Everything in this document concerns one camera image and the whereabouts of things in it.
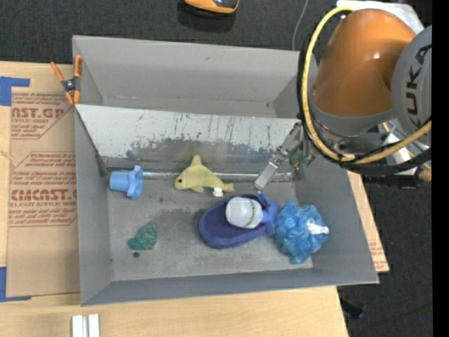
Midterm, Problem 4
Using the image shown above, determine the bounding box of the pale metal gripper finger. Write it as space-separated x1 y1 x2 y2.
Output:
257 159 286 192
253 157 279 191

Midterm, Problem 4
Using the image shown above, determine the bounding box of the white plastic bottle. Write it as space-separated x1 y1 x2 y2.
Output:
224 196 264 230

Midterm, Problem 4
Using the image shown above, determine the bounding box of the blue mesh bath sponge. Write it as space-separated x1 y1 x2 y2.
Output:
274 199 331 265

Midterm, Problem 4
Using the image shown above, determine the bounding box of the yellow plush dolphin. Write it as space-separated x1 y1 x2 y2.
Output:
173 154 236 198

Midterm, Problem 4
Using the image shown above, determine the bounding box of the purple slipper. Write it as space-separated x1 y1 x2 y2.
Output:
198 193 280 250

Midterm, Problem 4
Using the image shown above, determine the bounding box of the grey metal bin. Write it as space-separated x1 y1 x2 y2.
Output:
72 35 381 307

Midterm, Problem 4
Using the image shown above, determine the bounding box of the green spotted cloth toy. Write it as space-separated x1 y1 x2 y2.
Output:
127 220 159 252

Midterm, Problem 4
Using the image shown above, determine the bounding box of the light blue plastic flanged cylinder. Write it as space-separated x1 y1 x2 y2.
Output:
109 164 145 201

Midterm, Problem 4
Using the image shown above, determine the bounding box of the brown cardboard board red print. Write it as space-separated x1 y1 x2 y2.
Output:
0 60 391 302

